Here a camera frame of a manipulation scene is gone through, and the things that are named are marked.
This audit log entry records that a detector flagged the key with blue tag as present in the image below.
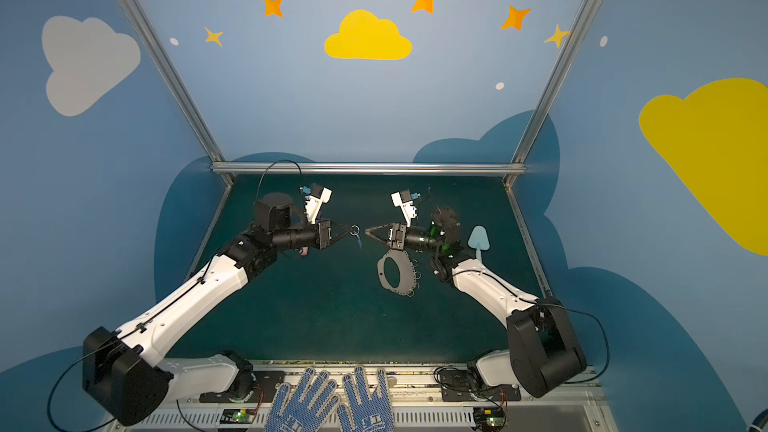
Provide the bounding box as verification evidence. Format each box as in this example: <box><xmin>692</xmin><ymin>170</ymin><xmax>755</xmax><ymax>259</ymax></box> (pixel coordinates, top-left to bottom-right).
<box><xmin>350</xmin><ymin>225</ymin><xmax>363</xmax><ymax>249</ymax></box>

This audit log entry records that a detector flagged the metal key holder plate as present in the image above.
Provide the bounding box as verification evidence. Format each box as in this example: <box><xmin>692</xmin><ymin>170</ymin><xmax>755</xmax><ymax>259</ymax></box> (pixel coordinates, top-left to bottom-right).
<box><xmin>377</xmin><ymin>250</ymin><xmax>421</xmax><ymax>297</ymax></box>

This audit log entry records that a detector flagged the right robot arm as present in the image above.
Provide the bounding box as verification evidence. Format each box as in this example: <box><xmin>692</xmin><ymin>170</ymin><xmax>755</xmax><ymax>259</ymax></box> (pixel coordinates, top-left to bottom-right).
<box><xmin>366</xmin><ymin>207</ymin><xmax>587</xmax><ymax>398</ymax></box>

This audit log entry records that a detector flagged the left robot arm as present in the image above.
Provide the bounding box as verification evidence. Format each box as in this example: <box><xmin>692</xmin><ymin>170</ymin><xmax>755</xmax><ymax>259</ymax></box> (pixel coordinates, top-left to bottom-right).
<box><xmin>82</xmin><ymin>184</ymin><xmax>338</xmax><ymax>426</ymax></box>

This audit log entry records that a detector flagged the light blue trowel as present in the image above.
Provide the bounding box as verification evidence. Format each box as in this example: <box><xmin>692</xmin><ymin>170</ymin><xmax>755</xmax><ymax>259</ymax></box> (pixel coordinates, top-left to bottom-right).
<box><xmin>468</xmin><ymin>225</ymin><xmax>490</xmax><ymax>262</ymax></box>

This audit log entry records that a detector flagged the right blue knit glove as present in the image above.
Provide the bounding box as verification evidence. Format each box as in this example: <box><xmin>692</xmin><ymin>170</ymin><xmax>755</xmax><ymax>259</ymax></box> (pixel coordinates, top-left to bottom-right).
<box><xmin>337</xmin><ymin>366</ymin><xmax>395</xmax><ymax>432</ymax></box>

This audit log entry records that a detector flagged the blue knit glove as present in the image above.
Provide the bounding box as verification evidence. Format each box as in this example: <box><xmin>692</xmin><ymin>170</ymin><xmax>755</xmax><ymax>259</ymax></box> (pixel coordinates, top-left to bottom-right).
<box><xmin>337</xmin><ymin>366</ymin><xmax>395</xmax><ymax>432</ymax></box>
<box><xmin>264</xmin><ymin>368</ymin><xmax>340</xmax><ymax>432</ymax></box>

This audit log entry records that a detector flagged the left blue knit glove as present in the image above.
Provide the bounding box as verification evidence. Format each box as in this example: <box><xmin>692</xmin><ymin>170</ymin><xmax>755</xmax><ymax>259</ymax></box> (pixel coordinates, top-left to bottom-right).
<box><xmin>264</xmin><ymin>368</ymin><xmax>340</xmax><ymax>432</ymax></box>

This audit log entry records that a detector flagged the left controller board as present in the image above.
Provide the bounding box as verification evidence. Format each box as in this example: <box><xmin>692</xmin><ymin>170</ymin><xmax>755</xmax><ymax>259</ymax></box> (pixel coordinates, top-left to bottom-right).
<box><xmin>219</xmin><ymin>409</ymin><xmax>256</xmax><ymax>426</ymax></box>

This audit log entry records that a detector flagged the controller board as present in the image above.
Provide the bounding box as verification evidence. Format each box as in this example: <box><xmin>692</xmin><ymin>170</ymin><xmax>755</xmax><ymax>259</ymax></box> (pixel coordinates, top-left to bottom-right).
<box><xmin>219</xmin><ymin>409</ymin><xmax>256</xmax><ymax>426</ymax></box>
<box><xmin>472</xmin><ymin>407</ymin><xmax>507</xmax><ymax>432</ymax></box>

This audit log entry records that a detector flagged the right controller board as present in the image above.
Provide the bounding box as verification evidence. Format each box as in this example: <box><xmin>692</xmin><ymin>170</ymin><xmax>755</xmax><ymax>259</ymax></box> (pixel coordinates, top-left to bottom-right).
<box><xmin>472</xmin><ymin>407</ymin><xmax>507</xmax><ymax>432</ymax></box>

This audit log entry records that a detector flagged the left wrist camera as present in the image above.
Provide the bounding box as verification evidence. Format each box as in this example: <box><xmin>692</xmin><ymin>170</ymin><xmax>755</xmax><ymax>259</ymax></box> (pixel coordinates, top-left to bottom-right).
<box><xmin>301</xmin><ymin>183</ymin><xmax>332</xmax><ymax>224</ymax></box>

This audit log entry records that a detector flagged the aluminium frame back rail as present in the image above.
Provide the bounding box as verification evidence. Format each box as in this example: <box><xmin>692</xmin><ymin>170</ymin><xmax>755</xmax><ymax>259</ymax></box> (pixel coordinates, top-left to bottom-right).
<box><xmin>211</xmin><ymin>161</ymin><xmax>526</xmax><ymax>176</ymax></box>

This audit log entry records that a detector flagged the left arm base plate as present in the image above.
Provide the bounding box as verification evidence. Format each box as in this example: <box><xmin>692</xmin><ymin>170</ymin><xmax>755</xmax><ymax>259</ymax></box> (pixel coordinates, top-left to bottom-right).
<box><xmin>199</xmin><ymin>370</ymin><xmax>285</xmax><ymax>404</ymax></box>

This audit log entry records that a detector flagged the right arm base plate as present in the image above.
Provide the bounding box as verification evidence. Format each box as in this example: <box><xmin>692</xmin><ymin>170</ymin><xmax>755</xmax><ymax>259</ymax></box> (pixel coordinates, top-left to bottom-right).
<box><xmin>433</xmin><ymin>367</ymin><xmax>521</xmax><ymax>403</ymax></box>

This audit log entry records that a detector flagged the aluminium frame left post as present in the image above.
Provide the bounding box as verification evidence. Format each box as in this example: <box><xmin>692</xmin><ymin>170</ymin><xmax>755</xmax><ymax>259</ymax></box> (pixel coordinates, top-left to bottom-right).
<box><xmin>117</xmin><ymin>0</ymin><xmax>226</xmax><ymax>165</ymax></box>

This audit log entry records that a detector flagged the aluminium frame post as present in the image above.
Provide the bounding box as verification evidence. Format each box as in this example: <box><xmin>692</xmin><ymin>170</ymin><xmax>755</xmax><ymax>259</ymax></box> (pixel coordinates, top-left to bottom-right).
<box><xmin>503</xmin><ymin>0</ymin><xmax>603</xmax><ymax>192</ymax></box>
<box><xmin>117</xmin><ymin>0</ymin><xmax>226</xmax><ymax>165</ymax></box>

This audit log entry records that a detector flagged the aluminium frame right post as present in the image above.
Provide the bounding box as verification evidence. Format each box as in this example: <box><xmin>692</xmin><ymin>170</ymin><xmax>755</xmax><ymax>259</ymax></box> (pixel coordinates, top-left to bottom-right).
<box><xmin>503</xmin><ymin>0</ymin><xmax>603</xmax><ymax>192</ymax></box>

